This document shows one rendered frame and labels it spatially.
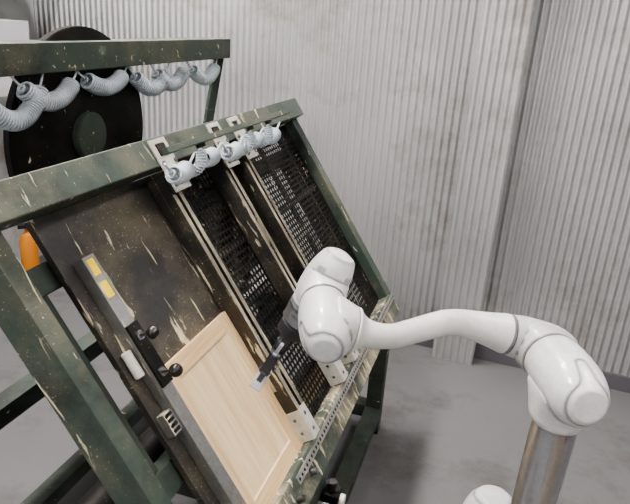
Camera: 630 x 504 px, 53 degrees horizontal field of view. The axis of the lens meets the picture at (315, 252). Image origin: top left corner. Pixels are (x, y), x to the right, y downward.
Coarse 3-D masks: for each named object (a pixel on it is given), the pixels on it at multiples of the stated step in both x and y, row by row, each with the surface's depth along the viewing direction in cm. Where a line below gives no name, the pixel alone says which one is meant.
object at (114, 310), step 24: (72, 264) 170; (96, 288) 170; (120, 312) 173; (120, 336) 173; (144, 360) 173; (168, 384) 177; (168, 408) 176; (192, 432) 178; (192, 456) 179; (216, 456) 182; (216, 480) 179
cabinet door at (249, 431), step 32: (224, 320) 216; (192, 352) 195; (224, 352) 209; (192, 384) 189; (224, 384) 202; (224, 416) 196; (256, 416) 210; (224, 448) 190; (256, 448) 203; (288, 448) 218; (256, 480) 197
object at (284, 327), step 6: (282, 318) 149; (282, 324) 148; (288, 324) 147; (282, 330) 148; (288, 330) 147; (294, 330) 147; (282, 336) 148; (288, 336) 147; (294, 336) 147; (288, 342) 149; (294, 342) 148; (300, 342) 149; (276, 348) 151; (282, 348) 149
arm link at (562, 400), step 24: (552, 336) 143; (528, 360) 143; (552, 360) 136; (576, 360) 133; (528, 384) 142; (552, 384) 132; (576, 384) 129; (600, 384) 129; (528, 408) 142; (552, 408) 132; (576, 408) 128; (600, 408) 129; (528, 432) 146; (552, 432) 138; (576, 432) 136; (528, 456) 144; (552, 456) 140; (528, 480) 145; (552, 480) 142
